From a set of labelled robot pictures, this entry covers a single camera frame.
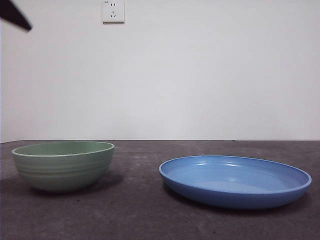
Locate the green ribbed bowl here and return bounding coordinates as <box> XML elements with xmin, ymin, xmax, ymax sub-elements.
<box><xmin>11</xmin><ymin>140</ymin><xmax>116</xmax><ymax>194</ymax></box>

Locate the blue plate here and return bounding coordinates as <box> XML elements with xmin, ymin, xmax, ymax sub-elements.
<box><xmin>158</xmin><ymin>154</ymin><xmax>313</xmax><ymax>210</ymax></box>

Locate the white wall socket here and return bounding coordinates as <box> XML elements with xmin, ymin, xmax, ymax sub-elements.
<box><xmin>101</xmin><ymin>0</ymin><xmax>126</xmax><ymax>25</ymax></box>

